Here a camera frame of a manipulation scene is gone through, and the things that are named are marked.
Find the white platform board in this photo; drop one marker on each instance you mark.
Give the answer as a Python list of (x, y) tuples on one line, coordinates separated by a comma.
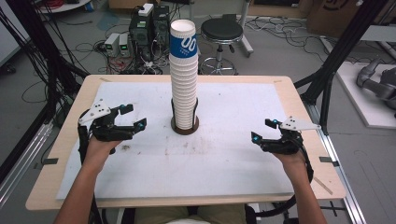
[(358, 99)]

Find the thin wooden strip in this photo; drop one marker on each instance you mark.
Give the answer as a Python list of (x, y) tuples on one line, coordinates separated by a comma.
[(322, 185)]

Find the cardboard box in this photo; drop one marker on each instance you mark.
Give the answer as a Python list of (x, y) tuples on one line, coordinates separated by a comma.
[(330, 15)]

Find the white stand leg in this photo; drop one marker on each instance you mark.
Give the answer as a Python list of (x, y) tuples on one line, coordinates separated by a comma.
[(246, 34)]

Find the white box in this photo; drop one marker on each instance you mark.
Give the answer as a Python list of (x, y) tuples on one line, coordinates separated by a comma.
[(146, 9)]

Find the aluminium rail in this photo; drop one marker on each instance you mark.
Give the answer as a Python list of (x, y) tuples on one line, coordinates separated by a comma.
[(339, 174), (21, 161)]

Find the light wooden table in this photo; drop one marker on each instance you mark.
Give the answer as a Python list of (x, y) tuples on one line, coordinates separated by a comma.
[(308, 102)]

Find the grey power supply unit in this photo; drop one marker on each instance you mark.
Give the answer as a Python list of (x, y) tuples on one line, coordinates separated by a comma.
[(124, 45), (111, 45)]

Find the black round stool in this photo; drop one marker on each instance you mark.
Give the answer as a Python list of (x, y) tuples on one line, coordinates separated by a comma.
[(221, 29)]

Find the black computer tower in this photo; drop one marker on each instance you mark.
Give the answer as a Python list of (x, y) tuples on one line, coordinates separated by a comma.
[(162, 28), (140, 34)]

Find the stack of paper cups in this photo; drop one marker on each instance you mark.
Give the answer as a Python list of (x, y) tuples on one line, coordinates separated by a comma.
[(183, 77)]

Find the person's white shirt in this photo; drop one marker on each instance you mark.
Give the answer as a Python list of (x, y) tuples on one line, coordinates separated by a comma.
[(186, 221)]

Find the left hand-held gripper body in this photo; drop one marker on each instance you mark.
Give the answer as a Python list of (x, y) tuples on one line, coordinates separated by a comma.
[(102, 132)]

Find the person's left hand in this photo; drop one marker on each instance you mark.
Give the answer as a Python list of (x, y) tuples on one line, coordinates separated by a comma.
[(96, 154)]

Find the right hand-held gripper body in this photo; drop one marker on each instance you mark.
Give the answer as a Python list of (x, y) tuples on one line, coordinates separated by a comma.
[(286, 143)]

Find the white foam mat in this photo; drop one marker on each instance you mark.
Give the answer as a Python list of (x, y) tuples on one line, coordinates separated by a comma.
[(202, 165)]

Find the person's right hand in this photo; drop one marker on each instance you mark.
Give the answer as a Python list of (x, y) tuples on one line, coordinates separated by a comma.
[(294, 163)]

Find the black metal frame post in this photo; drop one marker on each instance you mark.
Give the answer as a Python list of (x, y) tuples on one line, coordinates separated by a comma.
[(339, 53)]

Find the black tape strip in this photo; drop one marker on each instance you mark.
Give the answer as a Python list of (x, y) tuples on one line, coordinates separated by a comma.
[(327, 160), (49, 161)]

